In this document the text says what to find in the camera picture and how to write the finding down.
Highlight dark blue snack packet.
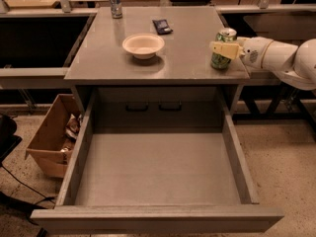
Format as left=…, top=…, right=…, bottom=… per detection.
left=153, top=20, right=173, bottom=35

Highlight crumpled wrappers in box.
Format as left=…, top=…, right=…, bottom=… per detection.
left=60, top=114, right=82, bottom=152

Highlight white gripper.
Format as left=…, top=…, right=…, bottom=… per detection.
left=209, top=37, right=273, bottom=69

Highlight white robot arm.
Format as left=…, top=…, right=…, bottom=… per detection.
left=209, top=37, right=316, bottom=90

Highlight open grey top drawer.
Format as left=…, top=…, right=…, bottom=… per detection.
left=32, top=89, right=283, bottom=234

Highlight green soda can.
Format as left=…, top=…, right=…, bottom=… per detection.
left=210, top=28, right=237, bottom=69

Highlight cardboard box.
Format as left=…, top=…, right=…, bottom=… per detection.
left=26, top=94, right=80, bottom=178

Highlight grey cabinet with top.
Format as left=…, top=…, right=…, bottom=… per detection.
left=66, top=7, right=248, bottom=133

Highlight white paper bowl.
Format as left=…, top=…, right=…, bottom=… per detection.
left=122, top=34, right=165, bottom=59

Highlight black object at left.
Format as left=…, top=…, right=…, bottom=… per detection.
left=0, top=115, right=22, bottom=163

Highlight black floor cable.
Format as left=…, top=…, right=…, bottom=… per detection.
left=0, top=164, right=57, bottom=237

